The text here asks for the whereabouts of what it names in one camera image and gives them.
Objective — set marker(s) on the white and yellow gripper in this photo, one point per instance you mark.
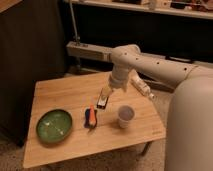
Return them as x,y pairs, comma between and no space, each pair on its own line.
102,102

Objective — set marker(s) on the orange toy pepper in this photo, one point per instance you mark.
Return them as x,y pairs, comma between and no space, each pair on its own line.
92,118

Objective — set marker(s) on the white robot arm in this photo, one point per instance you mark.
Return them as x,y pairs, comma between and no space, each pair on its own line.
189,135

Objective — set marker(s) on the green ceramic bowl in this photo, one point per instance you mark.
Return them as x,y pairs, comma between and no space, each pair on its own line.
54,126

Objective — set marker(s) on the white paper cup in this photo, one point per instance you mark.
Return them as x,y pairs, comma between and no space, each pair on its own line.
125,116

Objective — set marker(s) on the wooden folding table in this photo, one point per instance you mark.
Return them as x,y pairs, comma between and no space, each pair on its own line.
75,94

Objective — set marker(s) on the grey metal beam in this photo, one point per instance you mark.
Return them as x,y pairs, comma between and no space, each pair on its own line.
102,53

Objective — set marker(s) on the black table leg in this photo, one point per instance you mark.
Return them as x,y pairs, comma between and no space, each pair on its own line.
146,148

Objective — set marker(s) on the metal pole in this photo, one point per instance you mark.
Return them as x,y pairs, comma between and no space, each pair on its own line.
76,35

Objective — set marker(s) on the wooden shelf with clutter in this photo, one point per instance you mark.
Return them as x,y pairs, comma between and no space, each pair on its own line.
152,6

